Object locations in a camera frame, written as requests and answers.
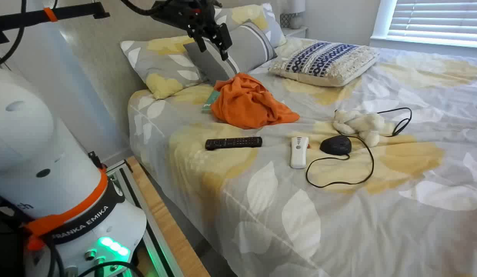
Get white window frame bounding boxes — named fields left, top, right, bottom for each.
left=369, top=0, right=477, bottom=50

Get thin black cable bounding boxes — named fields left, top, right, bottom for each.
left=302, top=104, right=415, bottom=189

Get white table lamp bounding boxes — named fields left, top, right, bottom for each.
left=278, top=0, right=307, bottom=30

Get black base cable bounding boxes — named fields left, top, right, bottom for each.
left=75, top=258, right=145, bottom=277

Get orange cloth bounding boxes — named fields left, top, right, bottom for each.
left=209, top=72, right=301, bottom=130

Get grey yellow leaf bedspread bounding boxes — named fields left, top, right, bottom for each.
left=125, top=36, right=477, bottom=277

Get white switch remote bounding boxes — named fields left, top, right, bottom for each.
left=289, top=133, right=310, bottom=170

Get small yellow grey floral pillow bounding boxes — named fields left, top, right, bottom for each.
left=212, top=2, right=287, bottom=50

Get white window blinds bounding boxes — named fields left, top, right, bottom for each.
left=389, top=0, right=477, bottom=39

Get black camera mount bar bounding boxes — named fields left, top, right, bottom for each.
left=0, top=1, right=110, bottom=45

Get black tv remote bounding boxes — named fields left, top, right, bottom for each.
left=202, top=135, right=264, bottom=152

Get white nightstand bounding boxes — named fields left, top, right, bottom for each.
left=279, top=25, right=310, bottom=41

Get black oval device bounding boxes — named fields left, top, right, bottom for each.
left=318, top=133, right=353, bottom=156

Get large yellow grey floral pillow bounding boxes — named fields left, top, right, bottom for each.
left=119, top=33, right=209, bottom=101

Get white plush toy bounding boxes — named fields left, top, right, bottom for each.
left=330, top=107, right=387, bottom=147

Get wooden platform edge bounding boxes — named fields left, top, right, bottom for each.
left=124, top=155, right=212, bottom=277

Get teal flat card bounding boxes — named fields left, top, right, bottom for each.
left=199, top=89, right=222, bottom=115

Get blue white patterned pillow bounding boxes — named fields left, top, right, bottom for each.
left=267, top=39, right=379, bottom=89

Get grey striped pillow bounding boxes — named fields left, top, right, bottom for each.
left=182, top=19, right=278, bottom=85

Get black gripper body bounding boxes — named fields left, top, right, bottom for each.
left=150, top=0, right=224, bottom=36

